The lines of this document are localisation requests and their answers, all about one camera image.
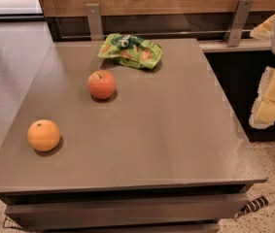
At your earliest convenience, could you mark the orange fruit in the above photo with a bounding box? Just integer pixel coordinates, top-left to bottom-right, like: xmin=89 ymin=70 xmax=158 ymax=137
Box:
xmin=27 ymin=119 xmax=61 ymax=151

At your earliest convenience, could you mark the green snack bag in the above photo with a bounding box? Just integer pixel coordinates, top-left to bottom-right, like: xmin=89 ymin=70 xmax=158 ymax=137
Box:
xmin=97 ymin=33 xmax=162 ymax=70

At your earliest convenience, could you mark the red apple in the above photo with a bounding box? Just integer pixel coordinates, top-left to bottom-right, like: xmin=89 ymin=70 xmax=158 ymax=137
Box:
xmin=87 ymin=70 xmax=116 ymax=100

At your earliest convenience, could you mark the right metal bracket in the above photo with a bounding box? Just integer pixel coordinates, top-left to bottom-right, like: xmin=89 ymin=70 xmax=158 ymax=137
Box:
xmin=223 ymin=0 xmax=254 ymax=47

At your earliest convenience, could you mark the metal bracket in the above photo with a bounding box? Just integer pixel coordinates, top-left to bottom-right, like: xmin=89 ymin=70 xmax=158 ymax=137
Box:
xmin=223 ymin=0 xmax=254 ymax=47
xmin=86 ymin=3 xmax=104 ymax=41

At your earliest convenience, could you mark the black white striped cable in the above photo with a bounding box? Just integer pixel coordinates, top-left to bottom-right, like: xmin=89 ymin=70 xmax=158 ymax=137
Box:
xmin=234 ymin=191 xmax=275 ymax=218

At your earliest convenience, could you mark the left metal bracket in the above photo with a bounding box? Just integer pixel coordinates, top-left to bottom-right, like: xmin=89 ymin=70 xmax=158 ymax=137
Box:
xmin=86 ymin=3 xmax=104 ymax=41

